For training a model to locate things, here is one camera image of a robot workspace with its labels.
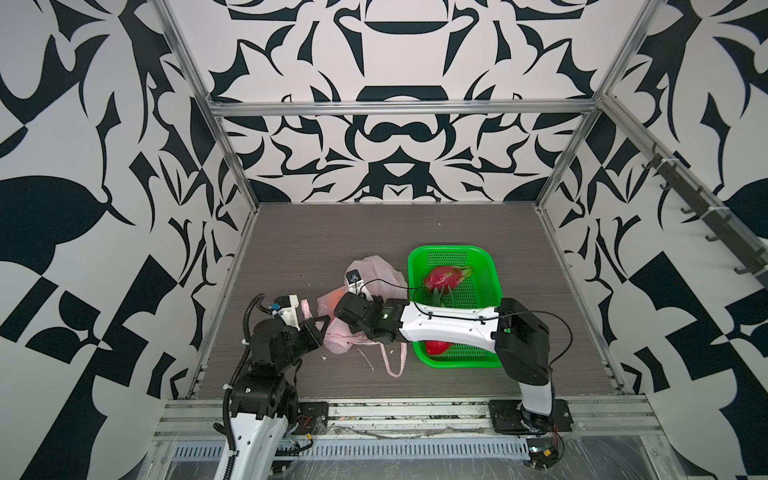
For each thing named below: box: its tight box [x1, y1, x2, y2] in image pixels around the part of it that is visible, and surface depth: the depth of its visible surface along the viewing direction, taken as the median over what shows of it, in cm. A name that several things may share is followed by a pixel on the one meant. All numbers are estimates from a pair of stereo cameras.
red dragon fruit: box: [424, 266, 474, 292], surface depth 93 cm
